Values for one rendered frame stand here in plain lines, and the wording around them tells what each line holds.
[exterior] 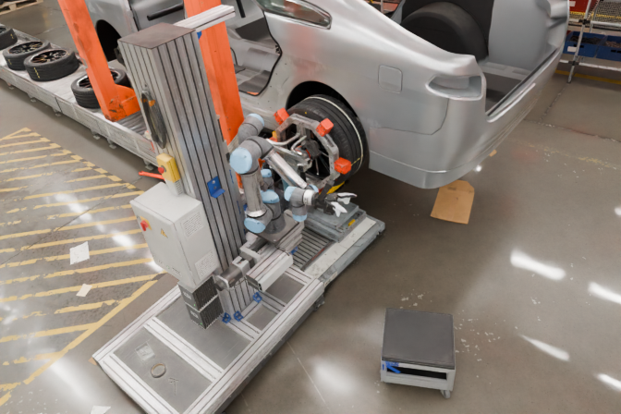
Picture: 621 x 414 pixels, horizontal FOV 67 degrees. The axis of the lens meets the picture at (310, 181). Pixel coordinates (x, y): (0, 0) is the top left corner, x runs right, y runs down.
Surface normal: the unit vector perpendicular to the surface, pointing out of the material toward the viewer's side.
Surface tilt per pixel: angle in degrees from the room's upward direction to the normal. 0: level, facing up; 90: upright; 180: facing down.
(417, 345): 0
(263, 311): 0
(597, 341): 0
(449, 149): 93
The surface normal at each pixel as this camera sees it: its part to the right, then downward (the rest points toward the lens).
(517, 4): -0.65, 0.49
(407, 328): -0.09, -0.80
